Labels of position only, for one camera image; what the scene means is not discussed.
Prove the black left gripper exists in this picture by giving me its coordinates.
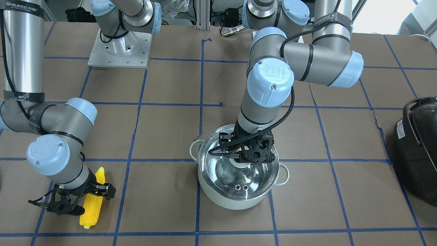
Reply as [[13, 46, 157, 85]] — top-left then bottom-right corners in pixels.
[[220, 125, 275, 164]]

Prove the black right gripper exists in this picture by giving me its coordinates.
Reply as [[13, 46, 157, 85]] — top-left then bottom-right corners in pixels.
[[46, 169, 116, 216]]

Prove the yellow corn cob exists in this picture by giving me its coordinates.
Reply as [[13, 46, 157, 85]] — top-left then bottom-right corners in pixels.
[[79, 167, 106, 230]]

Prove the glass pot lid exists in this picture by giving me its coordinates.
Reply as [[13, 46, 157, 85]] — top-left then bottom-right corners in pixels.
[[198, 125, 279, 200]]

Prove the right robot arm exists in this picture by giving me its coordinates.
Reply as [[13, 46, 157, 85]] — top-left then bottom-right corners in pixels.
[[1, 0, 116, 216]]

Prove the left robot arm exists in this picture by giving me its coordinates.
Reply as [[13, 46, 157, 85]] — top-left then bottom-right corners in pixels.
[[218, 0, 364, 168]]

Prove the white electric cooking pot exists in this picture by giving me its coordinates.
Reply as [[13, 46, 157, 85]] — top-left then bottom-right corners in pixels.
[[189, 125, 290, 210]]

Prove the black rice cooker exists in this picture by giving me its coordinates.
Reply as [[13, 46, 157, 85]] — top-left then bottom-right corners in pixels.
[[394, 97, 437, 206]]

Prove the silver cable connector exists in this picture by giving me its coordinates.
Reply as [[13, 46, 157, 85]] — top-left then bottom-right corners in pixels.
[[220, 25, 246, 38]]

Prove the aluminium frame post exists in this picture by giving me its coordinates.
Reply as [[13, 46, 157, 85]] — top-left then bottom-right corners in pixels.
[[194, 0, 211, 31]]

